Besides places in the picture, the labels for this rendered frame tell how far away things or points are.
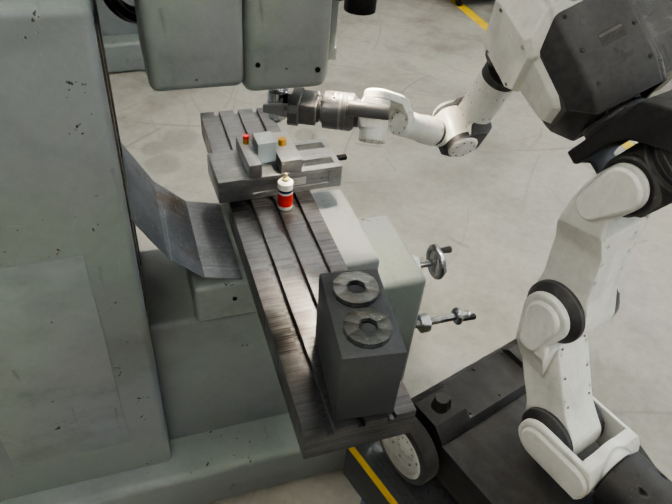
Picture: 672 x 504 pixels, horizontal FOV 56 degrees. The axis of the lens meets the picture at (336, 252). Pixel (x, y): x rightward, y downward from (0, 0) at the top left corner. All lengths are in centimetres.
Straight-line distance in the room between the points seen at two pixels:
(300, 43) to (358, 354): 65
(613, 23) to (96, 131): 91
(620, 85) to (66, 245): 108
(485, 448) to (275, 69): 105
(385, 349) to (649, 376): 188
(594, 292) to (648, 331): 171
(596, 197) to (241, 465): 132
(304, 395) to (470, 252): 195
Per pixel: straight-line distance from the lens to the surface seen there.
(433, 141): 162
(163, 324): 170
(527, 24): 117
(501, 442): 173
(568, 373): 153
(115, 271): 144
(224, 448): 206
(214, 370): 186
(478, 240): 319
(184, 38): 129
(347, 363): 112
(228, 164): 175
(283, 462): 209
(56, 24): 116
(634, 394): 279
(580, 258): 133
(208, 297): 162
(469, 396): 176
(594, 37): 118
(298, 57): 138
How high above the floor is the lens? 196
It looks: 41 degrees down
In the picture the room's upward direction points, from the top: 6 degrees clockwise
